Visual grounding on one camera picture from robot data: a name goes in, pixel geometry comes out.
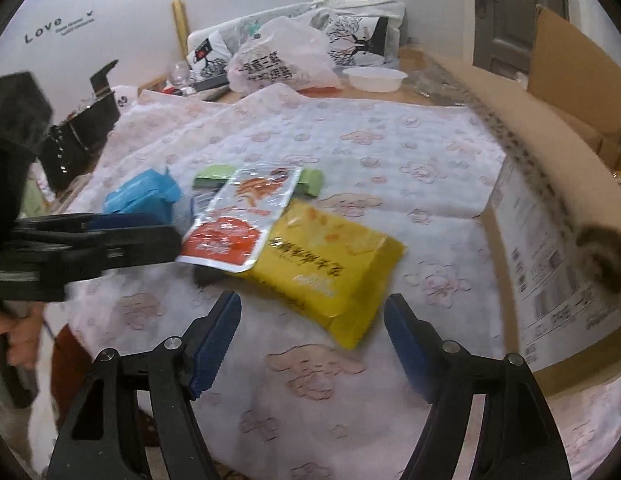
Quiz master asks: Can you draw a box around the teal patterned pillow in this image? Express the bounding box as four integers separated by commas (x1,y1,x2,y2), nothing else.
238,17,264,41

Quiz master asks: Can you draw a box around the green snack packet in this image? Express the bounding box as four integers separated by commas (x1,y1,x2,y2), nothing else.
193,164,324,198

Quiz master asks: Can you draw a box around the grey covered sofa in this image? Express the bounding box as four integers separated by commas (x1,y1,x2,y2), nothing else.
186,0,406,81

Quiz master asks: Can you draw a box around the small white bag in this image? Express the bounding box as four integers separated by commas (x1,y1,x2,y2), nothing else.
113,85,141,111

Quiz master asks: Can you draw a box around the white pillow black tree print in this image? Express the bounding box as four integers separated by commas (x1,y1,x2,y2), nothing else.
321,12,391,68

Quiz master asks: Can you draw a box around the white pink-print tablecloth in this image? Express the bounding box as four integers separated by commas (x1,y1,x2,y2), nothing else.
55,82,621,480

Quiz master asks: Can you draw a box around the orange and white snack packet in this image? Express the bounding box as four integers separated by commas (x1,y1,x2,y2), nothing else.
176,166,304,273

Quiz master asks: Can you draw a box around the clear plastic tray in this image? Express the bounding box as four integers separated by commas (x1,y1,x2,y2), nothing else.
405,67,471,106

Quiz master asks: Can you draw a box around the white plastic bowl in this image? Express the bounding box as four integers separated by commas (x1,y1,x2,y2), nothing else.
342,67,409,93

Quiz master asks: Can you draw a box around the brown cardboard box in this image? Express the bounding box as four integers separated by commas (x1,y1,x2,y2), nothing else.
431,5,621,398

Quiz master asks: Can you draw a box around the white pillow red-black print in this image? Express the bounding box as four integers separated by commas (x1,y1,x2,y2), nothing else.
188,30,241,81

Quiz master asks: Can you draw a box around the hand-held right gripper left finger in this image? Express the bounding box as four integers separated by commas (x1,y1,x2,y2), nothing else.
45,290,242,480

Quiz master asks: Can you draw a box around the yellow snack packet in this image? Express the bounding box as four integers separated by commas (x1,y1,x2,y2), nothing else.
240,199,406,352

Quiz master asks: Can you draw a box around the black power strip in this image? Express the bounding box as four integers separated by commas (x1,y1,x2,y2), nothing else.
193,75,228,93

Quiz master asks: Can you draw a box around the wooden stick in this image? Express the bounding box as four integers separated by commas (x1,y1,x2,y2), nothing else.
171,0,190,61

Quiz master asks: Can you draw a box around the black wall lettering sticker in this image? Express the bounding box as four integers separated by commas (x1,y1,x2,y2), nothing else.
23,10,98,45

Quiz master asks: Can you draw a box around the person's left hand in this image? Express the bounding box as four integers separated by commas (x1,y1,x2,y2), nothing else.
0,305,44,367

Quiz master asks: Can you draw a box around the blue snack packet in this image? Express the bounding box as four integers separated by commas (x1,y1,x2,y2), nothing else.
103,167,184,223

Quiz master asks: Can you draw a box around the black glossy container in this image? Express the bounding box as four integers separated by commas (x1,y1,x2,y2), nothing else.
40,60,122,191

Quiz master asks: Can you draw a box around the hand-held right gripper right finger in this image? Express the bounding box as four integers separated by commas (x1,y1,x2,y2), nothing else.
383,294,574,480

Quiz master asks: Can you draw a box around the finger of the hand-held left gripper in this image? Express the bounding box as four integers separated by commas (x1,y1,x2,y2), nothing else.
13,211,174,234
20,225,184,286

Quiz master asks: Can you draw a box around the dark grey door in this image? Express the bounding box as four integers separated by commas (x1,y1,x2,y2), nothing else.
473,0,571,73

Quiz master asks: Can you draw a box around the white plastic shopping bag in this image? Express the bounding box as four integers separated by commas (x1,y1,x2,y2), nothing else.
225,16,344,95

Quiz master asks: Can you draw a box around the wine glass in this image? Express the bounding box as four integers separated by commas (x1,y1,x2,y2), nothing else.
169,61,191,96

